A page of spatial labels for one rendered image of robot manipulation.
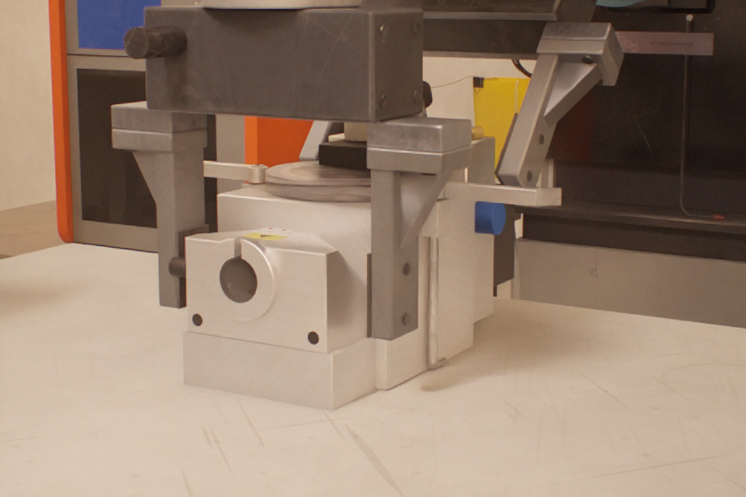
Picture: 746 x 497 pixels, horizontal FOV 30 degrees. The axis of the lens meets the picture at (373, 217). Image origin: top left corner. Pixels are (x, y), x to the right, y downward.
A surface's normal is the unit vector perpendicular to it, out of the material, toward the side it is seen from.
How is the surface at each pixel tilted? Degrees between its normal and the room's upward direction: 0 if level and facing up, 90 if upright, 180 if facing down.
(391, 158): 90
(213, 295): 90
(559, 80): 50
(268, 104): 90
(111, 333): 0
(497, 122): 93
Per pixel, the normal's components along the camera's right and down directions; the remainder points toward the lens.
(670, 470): 0.00, -0.99
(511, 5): -0.39, -0.52
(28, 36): -0.51, 0.15
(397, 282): 0.86, 0.09
